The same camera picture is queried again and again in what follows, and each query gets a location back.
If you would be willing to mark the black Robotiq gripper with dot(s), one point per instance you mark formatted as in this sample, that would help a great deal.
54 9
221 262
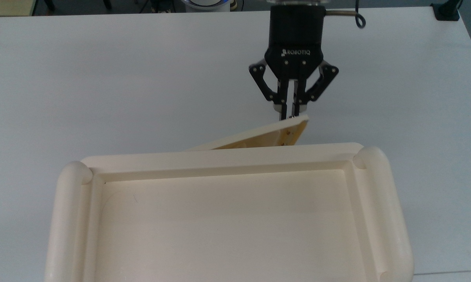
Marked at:
296 39

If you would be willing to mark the cream cabinet door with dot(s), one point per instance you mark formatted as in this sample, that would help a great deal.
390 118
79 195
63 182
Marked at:
258 135

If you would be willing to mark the large cream tray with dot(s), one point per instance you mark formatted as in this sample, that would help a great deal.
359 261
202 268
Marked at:
227 227

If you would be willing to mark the black chair leg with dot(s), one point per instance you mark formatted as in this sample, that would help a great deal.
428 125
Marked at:
49 4
107 4

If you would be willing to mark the yellow wooden desk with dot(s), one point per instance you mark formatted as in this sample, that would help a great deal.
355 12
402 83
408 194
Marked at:
8 7

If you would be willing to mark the black table clamp mount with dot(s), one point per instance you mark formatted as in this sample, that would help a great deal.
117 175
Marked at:
446 11

